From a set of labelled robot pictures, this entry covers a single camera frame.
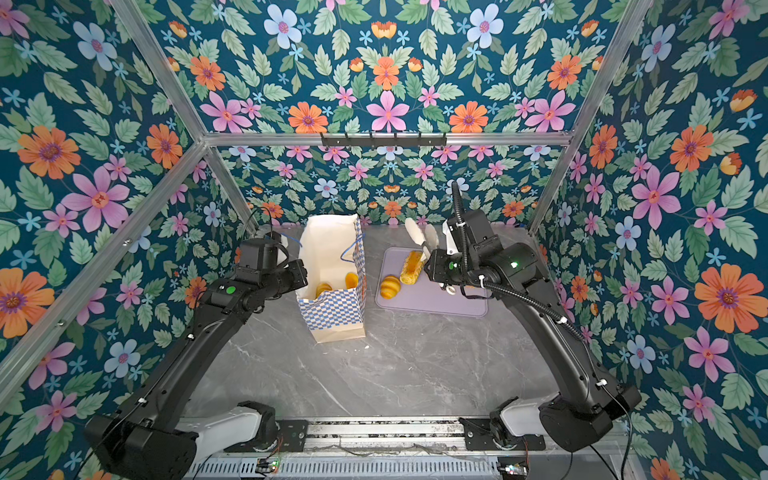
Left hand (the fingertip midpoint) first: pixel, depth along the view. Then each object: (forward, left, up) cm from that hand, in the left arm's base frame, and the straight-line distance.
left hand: (311, 263), depth 74 cm
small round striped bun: (+7, -19, -24) cm, 31 cm away
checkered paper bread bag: (+15, -1, -12) cm, 20 cm away
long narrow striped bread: (+5, +2, -20) cm, 21 cm away
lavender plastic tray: (+5, -30, -27) cm, 41 cm away
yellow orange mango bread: (+10, -6, -24) cm, 26 cm away
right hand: (-7, -29, +6) cm, 31 cm away
